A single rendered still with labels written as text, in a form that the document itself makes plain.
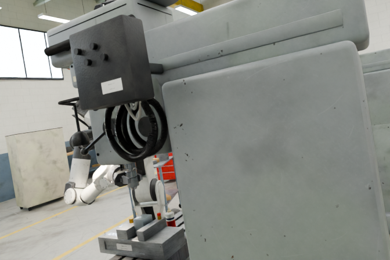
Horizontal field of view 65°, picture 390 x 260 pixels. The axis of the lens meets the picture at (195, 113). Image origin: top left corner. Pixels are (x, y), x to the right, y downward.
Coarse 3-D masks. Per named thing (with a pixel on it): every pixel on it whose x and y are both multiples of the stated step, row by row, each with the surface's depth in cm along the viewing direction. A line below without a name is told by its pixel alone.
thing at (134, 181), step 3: (126, 174) 124; (129, 174) 124; (132, 174) 124; (135, 174) 125; (129, 177) 124; (132, 177) 124; (135, 177) 124; (132, 180) 124; (135, 180) 124; (138, 180) 126; (129, 183) 124; (132, 183) 124; (135, 183) 124; (138, 183) 125; (129, 186) 124; (132, 186) 124; (135, 186) 124
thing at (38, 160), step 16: (16, 144) 626; (32, 144) 650; (48, 144) 674; (64, 144) 702; (16, 160) 636; (32, 160) 646; (48, 160) 670; (64, 160) 697; (16, 176) 645; (32, 176) 642; (48, 176) 666; (64, 176) 693; (16, 192) 655; (32, 192) 638; (48, 192) 662
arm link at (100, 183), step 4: (100, 168) 143; (104, 168) 140; (108, 168) 141; (96, 172) 144; (100, 172) 140; (104, 172) 140; (96, 176) 141; (100, 176) 141; (96, 180) 142; (100, 180) 148; (104, 180) 150; (96, 184) 143; (100, 184) 146; (104, 184) 148; (96, 188) 145; (100, 188) 145; (104, 188) 146
